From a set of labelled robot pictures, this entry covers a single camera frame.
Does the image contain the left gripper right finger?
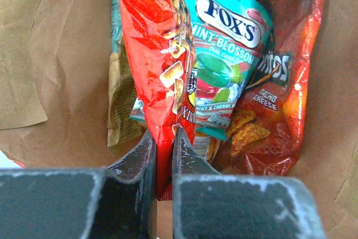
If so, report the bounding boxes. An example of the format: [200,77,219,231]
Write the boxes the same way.
[172,128,326,238]

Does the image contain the teal Fox's candy bag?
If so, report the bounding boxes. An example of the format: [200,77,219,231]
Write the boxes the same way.
[129,0,274,142]

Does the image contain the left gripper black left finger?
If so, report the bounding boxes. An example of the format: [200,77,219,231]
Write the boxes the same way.
[1,132,156,238]

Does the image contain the orange kettle chip bag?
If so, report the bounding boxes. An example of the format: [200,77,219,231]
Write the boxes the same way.
[164,0,233,164]

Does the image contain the red Doritos chip bag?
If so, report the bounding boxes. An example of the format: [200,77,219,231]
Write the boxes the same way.
[212,0,324,176]

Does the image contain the red brown paper bag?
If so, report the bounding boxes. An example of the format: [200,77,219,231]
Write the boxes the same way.
[1,0,357,238]

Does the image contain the red snack packet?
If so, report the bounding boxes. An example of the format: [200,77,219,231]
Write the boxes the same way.
[119,0,196,201]

